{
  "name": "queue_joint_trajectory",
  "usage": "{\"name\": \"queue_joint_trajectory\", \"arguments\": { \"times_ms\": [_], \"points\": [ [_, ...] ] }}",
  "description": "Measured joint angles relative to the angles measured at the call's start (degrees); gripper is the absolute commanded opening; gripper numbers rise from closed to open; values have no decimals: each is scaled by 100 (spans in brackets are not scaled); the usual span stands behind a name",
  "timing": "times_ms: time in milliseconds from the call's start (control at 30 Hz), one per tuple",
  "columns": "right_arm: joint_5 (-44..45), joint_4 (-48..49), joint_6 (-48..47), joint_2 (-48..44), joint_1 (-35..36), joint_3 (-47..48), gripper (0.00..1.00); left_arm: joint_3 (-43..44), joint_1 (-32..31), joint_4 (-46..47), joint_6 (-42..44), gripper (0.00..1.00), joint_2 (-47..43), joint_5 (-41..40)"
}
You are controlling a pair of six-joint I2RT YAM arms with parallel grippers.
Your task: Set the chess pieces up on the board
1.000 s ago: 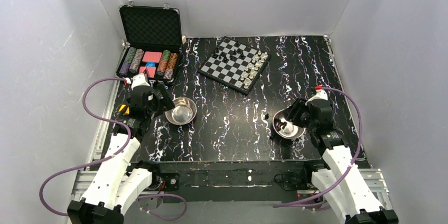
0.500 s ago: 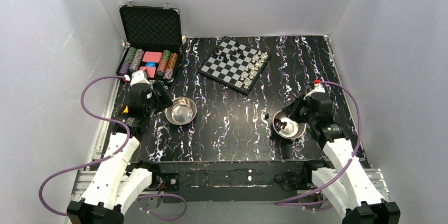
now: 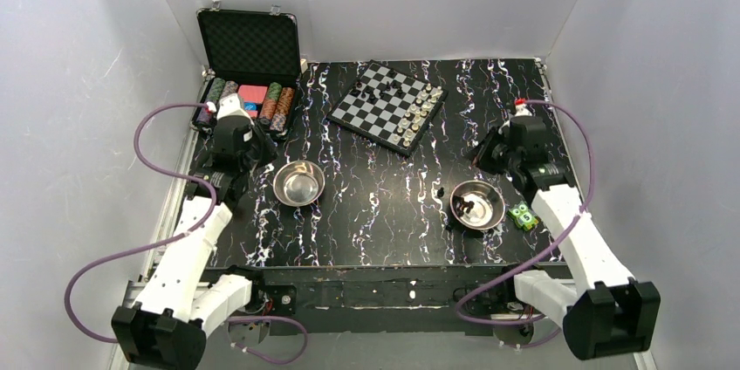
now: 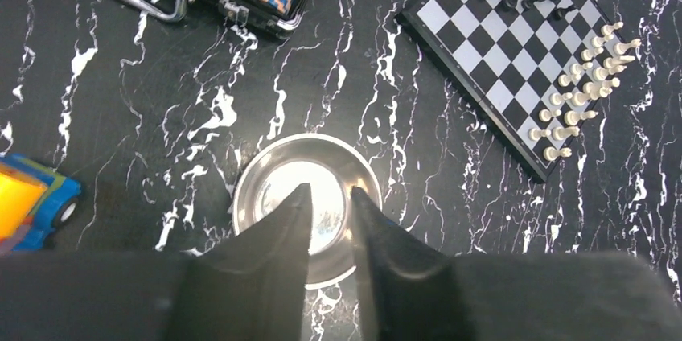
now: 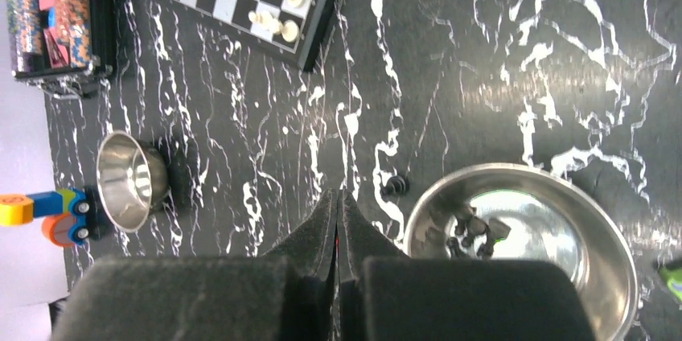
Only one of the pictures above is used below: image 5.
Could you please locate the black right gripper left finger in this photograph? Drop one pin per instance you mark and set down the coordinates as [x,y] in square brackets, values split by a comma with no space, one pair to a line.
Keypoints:
[284,294]

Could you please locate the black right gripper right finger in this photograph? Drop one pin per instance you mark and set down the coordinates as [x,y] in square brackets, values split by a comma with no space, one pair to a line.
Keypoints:
[385,295]

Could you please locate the black pawn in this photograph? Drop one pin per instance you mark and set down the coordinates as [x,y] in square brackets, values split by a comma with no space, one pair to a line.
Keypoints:
[395,185]

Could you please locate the black chess pieces in bowl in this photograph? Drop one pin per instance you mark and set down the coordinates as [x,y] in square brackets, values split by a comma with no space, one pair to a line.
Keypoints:
[468,227]

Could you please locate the steel bowl with chess pieces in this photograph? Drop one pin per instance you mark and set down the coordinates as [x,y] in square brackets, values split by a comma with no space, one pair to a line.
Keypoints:
[551,220]

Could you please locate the small steel bowl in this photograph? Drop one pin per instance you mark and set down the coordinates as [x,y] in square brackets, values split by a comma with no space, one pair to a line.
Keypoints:
[132,180]

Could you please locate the colourful toy block car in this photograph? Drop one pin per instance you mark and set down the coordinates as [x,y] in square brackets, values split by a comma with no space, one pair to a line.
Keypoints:
[69,216]

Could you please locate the green toy car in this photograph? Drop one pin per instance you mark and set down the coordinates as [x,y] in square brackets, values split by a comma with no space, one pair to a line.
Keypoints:
[670,274]

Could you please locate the black poker chip case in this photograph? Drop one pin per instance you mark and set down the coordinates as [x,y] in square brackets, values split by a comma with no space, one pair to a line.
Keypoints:
[65,48]

